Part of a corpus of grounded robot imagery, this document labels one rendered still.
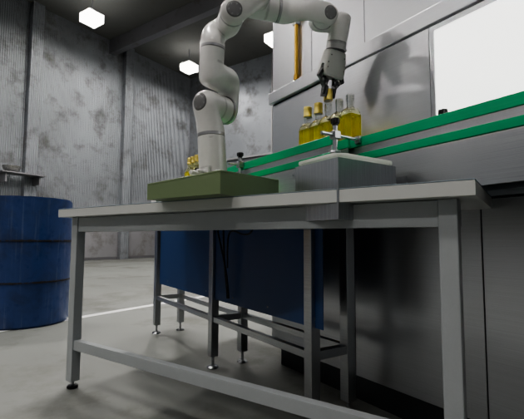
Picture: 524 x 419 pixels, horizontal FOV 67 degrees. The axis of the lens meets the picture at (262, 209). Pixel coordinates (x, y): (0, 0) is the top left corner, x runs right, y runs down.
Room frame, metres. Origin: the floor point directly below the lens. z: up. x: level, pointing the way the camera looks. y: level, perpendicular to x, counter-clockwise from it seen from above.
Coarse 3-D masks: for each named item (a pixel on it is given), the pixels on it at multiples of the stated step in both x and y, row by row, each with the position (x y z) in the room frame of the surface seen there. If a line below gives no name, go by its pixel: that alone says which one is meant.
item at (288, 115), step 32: (352, 0) 1.56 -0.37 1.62; (384, 0) 1.42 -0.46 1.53; (416, 0) 1.31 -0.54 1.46; (448, 0) 1.19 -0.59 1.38; (480, 0) 1.12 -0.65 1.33; (288, 32) 1.93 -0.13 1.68; (320, 32) 1.72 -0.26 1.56; (352, 32) 1.56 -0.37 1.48; (384, 32) 1.40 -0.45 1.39; (416, 32) 1.30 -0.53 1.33; (288, 64) 1.93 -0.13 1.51; (352, 64) 1.55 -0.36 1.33; (288, 96) 1.91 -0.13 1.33; (320, 96) 1.73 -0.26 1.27; (288, 128) 1.93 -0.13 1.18; (512, 192) 1.08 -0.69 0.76
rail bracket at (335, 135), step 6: (330, 120) 1.23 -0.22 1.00; (336, 120) 1.22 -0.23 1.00; (336, 126) 1.22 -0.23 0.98; (324, 132) 1.20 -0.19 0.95; (330, 132) 1.21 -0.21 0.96; (336, 132) 1.21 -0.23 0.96; (330, 138) 1.23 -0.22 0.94; (336, 138) 1.22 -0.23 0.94; (342, 138) 1.24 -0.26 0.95; (348, 138) 1.25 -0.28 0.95; (354, 138) 1.27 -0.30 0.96; (360, 138) 1.28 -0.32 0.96; (336, 144) 1.22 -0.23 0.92; (336, 150) 1.21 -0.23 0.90
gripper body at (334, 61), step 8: (328, 48) 1.42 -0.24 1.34; (336, 48) 1.40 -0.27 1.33; (328, 56) 1.41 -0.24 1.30; (336, 56) 1.42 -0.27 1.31; (344, 56) 1.44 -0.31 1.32; (320, 64) 1.43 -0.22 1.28; (328, 64) 1.41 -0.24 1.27; (336, 64) 1.43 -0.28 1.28; (344, 64) 1.45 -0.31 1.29; (328, 72) 1.42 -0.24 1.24; (336, 72) 1.44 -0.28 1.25
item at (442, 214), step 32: (96, 224) 1.60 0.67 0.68; (128, 224) 1.49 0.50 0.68; (160, 224) 1.39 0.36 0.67; (192, 224) 1.30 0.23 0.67; (224, 224) 1.22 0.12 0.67; (256, 224) 1.16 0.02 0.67; (288, 224) 1.09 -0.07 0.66; (320, 224) 1.04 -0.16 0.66; (352, 224) 0.99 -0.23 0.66; (384, 224) 0.94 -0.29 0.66; (416, 224) 0.90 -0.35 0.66; (448, 224) 0.86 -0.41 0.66; (448, 256) 0.86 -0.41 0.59; (448, 288) 0.86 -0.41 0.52; (448, 320) 0.86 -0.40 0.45; (96, 352) 1.59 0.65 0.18; (128, 352) 1.50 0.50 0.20; (448, 352) 0.86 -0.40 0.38; (192, 384) 1.29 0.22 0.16; (224, 384) 1.22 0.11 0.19; (448, 384) 0.87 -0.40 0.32; (320, 416) 1.04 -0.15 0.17; (352, 416) 0.99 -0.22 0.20; (448, 416) 0.87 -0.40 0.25
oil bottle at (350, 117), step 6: (348, 108) 1.35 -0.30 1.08; (354, 108) 1.35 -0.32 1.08; (342, 114) 1.37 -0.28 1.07; (348, 114) 1.34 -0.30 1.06; (354, 114) 1.35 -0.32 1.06; (360, 114) 1.36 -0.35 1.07; (342, 120) 1.37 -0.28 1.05; (348, 120) 1.34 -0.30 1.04; (354, 120) 1.34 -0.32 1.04; (360, 120) 1.36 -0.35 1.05; (342, 126) 1.37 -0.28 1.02; (348, 126) 1.34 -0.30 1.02; (354, 126) 1.34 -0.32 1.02; (360, 126) 1.36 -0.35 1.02; (342, 132) 1.37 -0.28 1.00; (348, 132) 1.34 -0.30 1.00; (354, 132) 1.34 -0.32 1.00; (360, 132) 1.36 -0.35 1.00
